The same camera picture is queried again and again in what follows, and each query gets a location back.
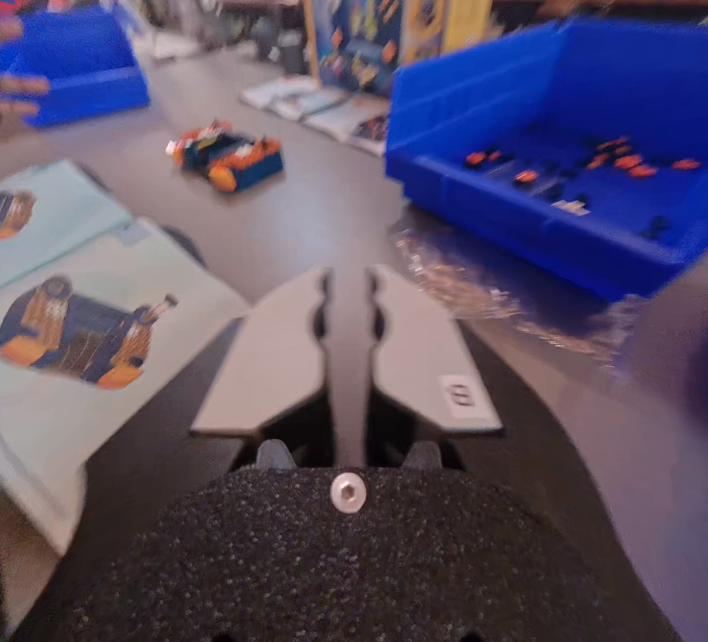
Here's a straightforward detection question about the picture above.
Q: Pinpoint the thin booklet with arcade model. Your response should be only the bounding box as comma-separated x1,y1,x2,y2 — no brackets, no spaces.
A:
303,95,392,157

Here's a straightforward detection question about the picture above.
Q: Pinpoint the pile of brick pieces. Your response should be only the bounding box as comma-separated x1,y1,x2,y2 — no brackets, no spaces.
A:
464,135,704,242

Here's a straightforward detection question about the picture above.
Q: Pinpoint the blue and orange brick model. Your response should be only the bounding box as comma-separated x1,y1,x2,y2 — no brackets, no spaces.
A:
166,119,284,194

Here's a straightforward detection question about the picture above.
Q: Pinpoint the thin booklet with blue model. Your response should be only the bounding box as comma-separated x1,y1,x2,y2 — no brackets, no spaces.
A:
239,75,348,121

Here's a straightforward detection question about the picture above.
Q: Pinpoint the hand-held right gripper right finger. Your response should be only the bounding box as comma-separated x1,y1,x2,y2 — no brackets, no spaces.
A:
367,264,504,436

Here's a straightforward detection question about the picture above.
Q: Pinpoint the yellow and blue toy box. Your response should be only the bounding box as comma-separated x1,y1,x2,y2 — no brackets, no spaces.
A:
302,0,505,99

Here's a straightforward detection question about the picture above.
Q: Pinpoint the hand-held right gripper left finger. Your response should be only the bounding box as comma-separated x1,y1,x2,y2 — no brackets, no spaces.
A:
190,266,334,437

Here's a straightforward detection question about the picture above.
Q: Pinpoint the open thick instruction booklet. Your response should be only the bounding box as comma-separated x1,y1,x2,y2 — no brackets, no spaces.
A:
0,159,251,555

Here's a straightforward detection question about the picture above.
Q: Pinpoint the blue plastic bin with tag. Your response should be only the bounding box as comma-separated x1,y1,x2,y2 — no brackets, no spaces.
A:
0,5,152,129

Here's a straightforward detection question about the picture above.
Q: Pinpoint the clear plastic bag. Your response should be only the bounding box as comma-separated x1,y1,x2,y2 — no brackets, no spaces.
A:
392,227,634,369

